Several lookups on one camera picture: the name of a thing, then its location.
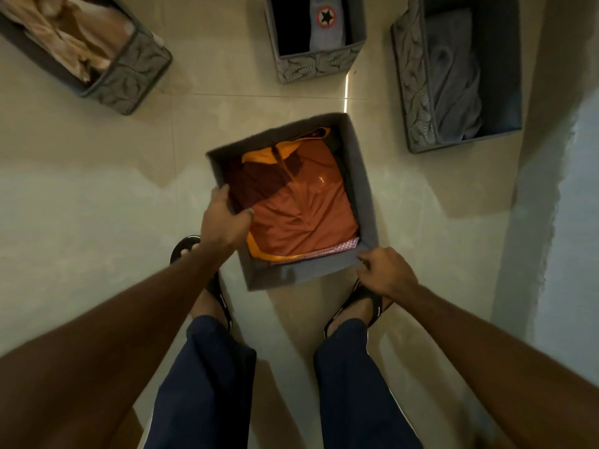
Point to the person's right hand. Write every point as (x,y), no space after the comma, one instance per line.
(391,275)

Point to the person's left hand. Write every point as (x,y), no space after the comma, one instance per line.
(222,226)

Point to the person's left thumb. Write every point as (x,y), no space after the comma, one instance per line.
(243,217)

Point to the person's right thumb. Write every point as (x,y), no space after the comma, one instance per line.
(373,255)

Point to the plain grey fabric storage box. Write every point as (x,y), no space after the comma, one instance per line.
(362,191)

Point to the person's left forearm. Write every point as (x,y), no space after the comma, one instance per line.
(107,350)

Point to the person's right forearm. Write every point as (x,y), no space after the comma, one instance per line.
(505,369)

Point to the black right sandal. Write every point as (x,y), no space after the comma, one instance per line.
(358,294)

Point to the black sandal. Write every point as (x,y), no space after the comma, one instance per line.
(185,245)
(358,294)

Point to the pink checked folded cloth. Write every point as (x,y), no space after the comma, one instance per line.
(330,251)

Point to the orange folded shirt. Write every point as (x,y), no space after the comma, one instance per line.
(299,201)

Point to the person's right foot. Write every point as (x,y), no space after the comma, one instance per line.
(353,315)

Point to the person's foot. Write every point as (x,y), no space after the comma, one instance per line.
(206,306)
(353,315)

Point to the black left sandal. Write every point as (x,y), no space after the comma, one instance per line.
(185,245)

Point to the person's left foot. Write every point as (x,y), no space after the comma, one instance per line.
(206,306)

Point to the large grey leaf-print storage box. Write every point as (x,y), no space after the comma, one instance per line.
(414,88)

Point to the small grey leaf-print storage box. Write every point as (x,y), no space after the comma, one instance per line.
(318,63)

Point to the navy blue trousers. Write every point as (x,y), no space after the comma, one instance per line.
(210,392)

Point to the grey leaf-print box, beige clothes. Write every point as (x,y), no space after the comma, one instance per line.
(133,70)

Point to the grey folded garment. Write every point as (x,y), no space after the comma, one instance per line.
(451,79)

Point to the black folded garment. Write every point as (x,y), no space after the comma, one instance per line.
(290,23)

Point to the grey garment with star patch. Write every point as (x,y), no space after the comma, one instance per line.
(327,27)

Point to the beige crumpled clothes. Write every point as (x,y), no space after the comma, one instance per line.
(75,32)

